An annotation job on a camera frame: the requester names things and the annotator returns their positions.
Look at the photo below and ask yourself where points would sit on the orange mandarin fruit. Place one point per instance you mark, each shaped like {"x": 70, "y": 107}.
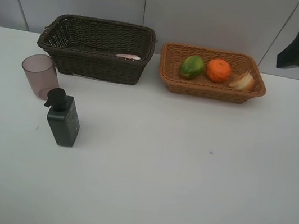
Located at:
{"x": 218, "y": 70}

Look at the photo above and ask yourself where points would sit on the green lime fruit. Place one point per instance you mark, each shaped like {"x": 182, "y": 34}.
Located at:
{"x": 192, "y": 67}

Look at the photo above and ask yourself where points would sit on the pink spray bottle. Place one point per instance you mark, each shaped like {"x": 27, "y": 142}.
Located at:
{"x": 128, "y": 56}

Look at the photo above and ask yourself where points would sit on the black pump bottle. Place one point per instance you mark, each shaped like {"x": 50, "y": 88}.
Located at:
{"x": 62, "y": 117}

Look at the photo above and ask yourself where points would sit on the orange wicker basket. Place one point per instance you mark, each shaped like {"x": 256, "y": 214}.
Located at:
{"x": 174, "y": 54}

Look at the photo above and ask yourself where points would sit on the dark brown wicker basket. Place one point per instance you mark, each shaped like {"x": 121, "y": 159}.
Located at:
{"x": 88, "y": 46}

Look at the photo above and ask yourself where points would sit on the translucent purple plastic cup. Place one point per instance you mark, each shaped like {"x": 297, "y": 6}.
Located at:
{"x": 41, "y": 74}

